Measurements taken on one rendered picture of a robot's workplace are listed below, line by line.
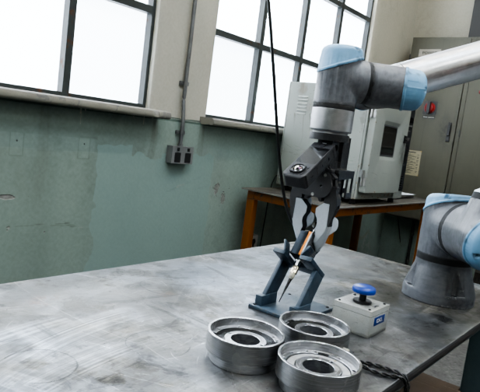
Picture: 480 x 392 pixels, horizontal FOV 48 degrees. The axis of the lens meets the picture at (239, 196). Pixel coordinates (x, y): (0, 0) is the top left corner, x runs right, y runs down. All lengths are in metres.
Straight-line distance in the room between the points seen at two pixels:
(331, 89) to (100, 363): 0.57
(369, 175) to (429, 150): 1.71
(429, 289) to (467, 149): 3.42
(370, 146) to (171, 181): 1.08
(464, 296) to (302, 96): 2.18
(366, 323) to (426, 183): 3.79
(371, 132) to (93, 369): 2.47
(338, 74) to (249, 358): 0.50
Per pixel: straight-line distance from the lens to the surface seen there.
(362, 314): 0.92
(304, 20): 3.70
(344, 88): 0.96
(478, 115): 4.58
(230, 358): 0.71
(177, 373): 0.71
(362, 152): 3.00
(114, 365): 0.72
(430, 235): 1.20
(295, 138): 3.22
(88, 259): 2.55
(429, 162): 4.66
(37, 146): 2.31
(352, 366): 0.73
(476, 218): 1.08
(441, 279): 1.20
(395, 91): 0.99
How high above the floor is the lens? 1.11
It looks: 7 degrees down
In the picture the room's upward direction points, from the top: 7 degrees clockwise
